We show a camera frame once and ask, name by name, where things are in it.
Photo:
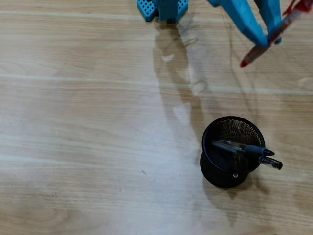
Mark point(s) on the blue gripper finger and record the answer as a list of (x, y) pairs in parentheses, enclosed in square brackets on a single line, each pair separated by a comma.
[(242, 14), (269, 12)]

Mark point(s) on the red gel pen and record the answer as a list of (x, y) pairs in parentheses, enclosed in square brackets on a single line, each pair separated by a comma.
[(254, 52)]

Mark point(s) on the clear pen grey grip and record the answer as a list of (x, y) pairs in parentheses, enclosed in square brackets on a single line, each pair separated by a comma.
[(254, 148)]

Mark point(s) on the clear barrel black pen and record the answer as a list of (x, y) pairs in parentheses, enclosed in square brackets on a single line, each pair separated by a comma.
[(271, 163)]

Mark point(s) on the black grip gel pen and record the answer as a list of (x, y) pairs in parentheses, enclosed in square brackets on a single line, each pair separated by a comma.
[(235, 175)]

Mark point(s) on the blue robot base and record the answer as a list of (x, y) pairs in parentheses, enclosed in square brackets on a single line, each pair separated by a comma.
[(168, 9)]

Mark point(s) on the black mesh pen holder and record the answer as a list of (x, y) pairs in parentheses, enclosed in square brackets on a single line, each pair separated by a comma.
[(215, 176)]

